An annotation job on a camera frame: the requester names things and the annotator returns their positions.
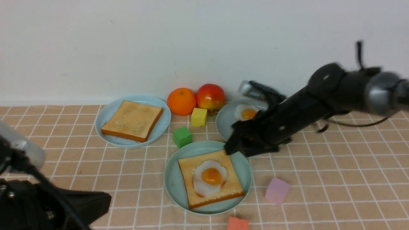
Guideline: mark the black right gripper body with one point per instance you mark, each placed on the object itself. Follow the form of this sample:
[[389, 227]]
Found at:
[[270, 129]]

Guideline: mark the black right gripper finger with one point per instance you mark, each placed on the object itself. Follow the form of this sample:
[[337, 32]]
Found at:
[[239, 143]]

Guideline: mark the fried egg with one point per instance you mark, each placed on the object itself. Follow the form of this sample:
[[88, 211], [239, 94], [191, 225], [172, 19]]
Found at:
[[208, 178], [244, 112]]

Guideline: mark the toast slice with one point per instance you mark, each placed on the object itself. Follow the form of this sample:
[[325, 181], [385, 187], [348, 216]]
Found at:
[[230, 189], [133, 121]]

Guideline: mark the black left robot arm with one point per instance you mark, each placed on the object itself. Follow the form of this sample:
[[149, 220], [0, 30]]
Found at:
[[41, 206]]

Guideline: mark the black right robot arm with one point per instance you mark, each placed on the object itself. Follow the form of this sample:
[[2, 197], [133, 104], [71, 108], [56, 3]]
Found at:
[[330, 91]]

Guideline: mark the grey-blue right plate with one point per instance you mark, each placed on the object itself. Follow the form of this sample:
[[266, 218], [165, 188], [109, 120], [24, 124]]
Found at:
[[225, 117]]

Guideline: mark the yellow foam cube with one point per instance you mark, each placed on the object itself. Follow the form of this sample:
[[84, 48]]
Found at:
[[199, 117]]

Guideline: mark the pink foam cube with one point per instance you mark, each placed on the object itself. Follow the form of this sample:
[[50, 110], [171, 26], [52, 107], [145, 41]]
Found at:
[[277, 191]]

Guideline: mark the red yellow apple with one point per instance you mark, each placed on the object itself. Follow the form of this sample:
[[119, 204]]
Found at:
[[210, 97]]

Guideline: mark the green foam cube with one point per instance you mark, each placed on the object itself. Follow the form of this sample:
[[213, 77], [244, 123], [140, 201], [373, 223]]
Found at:
[[182, 136]]

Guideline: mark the orange fruit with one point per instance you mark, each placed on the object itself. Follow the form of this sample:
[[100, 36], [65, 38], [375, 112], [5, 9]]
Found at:
[[181, 101]]

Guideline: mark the red-orange foam cube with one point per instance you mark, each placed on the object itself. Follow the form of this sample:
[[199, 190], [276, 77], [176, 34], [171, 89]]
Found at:
[[237, 224]]

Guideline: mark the teal centre plate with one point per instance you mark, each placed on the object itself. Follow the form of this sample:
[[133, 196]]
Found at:
[[174, 184]]

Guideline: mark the peach checked tablecloth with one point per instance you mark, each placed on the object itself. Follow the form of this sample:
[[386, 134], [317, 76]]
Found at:
[[343, 179]]

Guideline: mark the light blue left plate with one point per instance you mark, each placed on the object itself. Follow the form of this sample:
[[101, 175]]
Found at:
[[159, 128]]

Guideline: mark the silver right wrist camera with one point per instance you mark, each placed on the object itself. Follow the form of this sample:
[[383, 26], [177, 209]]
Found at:
[[258, 91]]

